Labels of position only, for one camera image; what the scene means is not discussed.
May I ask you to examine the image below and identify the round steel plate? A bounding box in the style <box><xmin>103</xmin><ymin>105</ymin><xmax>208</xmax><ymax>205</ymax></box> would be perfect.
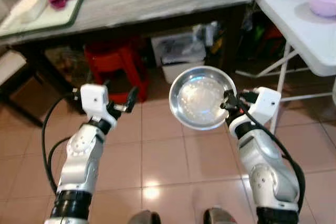
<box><xmin>169</xmin><ymin>66</ymin><xmax>237</xmax><ymax>131</ymax></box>

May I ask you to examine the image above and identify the red plastic stool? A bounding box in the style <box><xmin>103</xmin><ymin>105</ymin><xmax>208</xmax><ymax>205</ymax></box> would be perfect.
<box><xmin>83</xmin><ymin>39</ymin><xmax>149</xmax><ymax>105</ymax></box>

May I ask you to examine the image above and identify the white plastic storage box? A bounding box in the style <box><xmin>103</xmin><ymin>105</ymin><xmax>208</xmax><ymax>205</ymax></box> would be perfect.
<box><xmin>151</xmin><ymin>24</ymin><xmax>208</xmax><ymax>84</ymax></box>

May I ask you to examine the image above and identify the large green tray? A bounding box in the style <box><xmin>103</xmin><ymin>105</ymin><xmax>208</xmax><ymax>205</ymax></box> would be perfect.
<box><xmin>0</xmin><ymin>0</ymin><xmax>85</xmax><ymax>39</ymax></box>

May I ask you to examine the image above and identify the white folding table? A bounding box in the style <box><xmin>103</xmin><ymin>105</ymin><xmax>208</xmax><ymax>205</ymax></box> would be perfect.
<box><xmin>233</xmin><ymin>0</ymin><xmax>336</xmax><ymax>136</ymax></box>

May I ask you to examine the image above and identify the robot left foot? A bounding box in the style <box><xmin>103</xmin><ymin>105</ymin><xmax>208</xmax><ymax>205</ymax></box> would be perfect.
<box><xmin>128</xmin><ymin>210</ymin><xmax>162</xmax><ymax>224</ymax></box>

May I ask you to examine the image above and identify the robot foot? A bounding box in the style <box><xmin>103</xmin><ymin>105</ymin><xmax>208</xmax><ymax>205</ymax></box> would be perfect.
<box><xmin>203</xmin><ymin>207</ymin><xmax>238</xmax><ymax>224</ymax></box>
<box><xmin>128</xmin><ymin>210</ymin><xmax>162</xmax><ymax>224</ymax></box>

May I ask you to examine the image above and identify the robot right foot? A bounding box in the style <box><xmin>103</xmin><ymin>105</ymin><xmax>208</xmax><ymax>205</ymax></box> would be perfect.
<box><xmin>203</xmin><ymin>207</ymin><xmax>238</xmax><ymax>224</ymax></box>

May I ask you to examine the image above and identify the purple plastic bowl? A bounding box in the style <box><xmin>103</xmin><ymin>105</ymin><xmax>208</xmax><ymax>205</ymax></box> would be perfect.
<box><xmin>308</xmin><ymin>0</ymin><xmax>336</xmax><ymax>18</ymax></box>

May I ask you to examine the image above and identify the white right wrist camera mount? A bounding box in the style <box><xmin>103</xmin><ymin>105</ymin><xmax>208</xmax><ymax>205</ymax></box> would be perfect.
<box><xmin>240</xmin><ymin>87</ymin><xmax>282</xmax><ymax>129</ymax></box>

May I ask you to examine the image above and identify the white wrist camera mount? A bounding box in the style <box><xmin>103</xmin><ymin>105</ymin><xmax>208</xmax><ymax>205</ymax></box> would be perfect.
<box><xmin>240</xmin><ymin>87</ymin><xmax>282</xmax><ymax>129</ymax></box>
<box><xmin>79</xmin><ymin>83</ymin><xmax>113</xmax><ymax>125</ymax></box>

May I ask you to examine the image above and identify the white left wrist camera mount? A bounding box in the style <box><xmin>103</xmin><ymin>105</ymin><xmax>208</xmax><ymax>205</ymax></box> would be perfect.
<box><xmin>79</xmin><ymin>83</ymin><xmax>113</xmax><ymax>125</ymax></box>

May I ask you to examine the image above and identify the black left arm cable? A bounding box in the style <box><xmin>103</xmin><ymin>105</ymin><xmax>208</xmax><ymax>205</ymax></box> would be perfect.
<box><xmin>41</xmin><ymin>94</ymin><xmax>82</xmax><ymax>196</ymax></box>

